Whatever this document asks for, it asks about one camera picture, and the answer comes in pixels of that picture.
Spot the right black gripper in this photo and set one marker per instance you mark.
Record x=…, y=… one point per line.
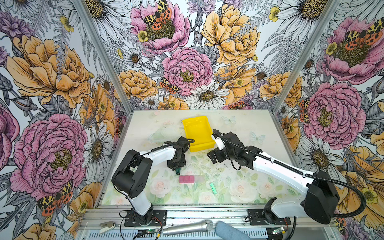
x=217, y=152

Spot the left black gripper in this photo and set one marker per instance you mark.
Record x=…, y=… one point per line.
x=182, y=164

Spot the yellow plastic bin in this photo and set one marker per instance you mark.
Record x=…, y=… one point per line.
x=199, y=129

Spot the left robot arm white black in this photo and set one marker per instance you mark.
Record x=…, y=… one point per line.
x=131, y=176

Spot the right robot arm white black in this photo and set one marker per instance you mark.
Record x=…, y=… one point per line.
x=317, y=199

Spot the pink ridged block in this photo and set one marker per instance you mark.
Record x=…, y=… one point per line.
x=189, y=179

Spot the small green comb piece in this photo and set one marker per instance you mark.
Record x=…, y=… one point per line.
x=213, y=188

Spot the silver microphone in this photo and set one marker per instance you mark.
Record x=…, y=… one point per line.
x=203, y=226

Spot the small green circuit board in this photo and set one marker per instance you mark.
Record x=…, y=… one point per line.
x=153, y=233

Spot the blue grey foam windscreen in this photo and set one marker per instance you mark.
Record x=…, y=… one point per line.
x=227, y=232

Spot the right green circuit board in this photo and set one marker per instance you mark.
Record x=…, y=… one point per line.
x=280, y=230

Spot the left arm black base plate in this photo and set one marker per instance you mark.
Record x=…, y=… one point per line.
x=154, y=218

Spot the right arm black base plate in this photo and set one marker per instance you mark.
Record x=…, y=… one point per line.
x=260, y=217

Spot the white clip on rail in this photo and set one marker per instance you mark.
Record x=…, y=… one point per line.
x=106, y=226

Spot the aluminium front rail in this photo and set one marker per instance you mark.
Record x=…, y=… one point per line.
x=233, y=215

